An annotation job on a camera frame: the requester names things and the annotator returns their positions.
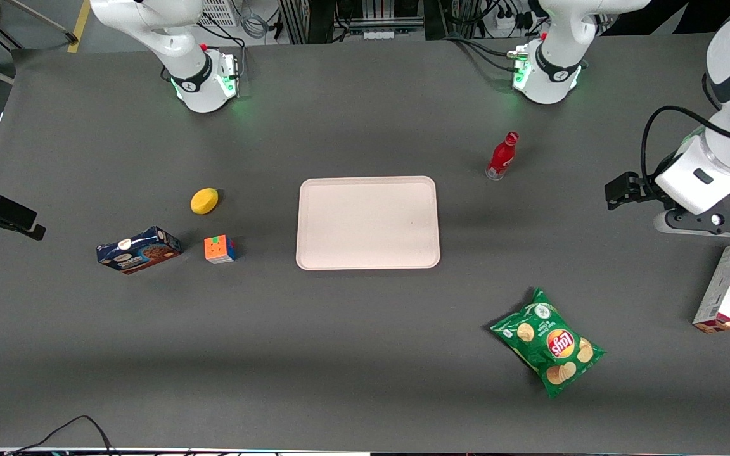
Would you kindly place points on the green chips bag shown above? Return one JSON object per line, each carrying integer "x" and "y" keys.
{"x": 549, "y": 345}

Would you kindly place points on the yellow lemon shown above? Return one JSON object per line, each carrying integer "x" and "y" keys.
{"x": 204, "y": 201}

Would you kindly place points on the colourful puzzle cube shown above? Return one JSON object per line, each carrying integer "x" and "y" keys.
{"x": 219, "y": 249}

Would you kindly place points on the pink plastic tray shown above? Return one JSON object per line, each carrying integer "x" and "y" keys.
{"x": 368, "y": 223}

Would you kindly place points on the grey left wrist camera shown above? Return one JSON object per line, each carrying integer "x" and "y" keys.
{"x": 713, "y": 221}

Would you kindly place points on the white power strip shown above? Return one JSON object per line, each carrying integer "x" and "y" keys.
{"x": 512, "y": 22}

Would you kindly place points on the aluminium equipment rack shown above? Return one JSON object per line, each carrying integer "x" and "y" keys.
{"x": 352, "y": 19}

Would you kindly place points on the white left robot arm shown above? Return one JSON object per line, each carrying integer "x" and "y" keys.
{"x": 549, "y": 79}

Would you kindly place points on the blue cookie box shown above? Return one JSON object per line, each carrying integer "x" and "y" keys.
{"x": 138, "y": 250}

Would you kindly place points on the red soda bottle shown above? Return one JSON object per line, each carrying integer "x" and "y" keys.
{"x": 502, "y": 157}

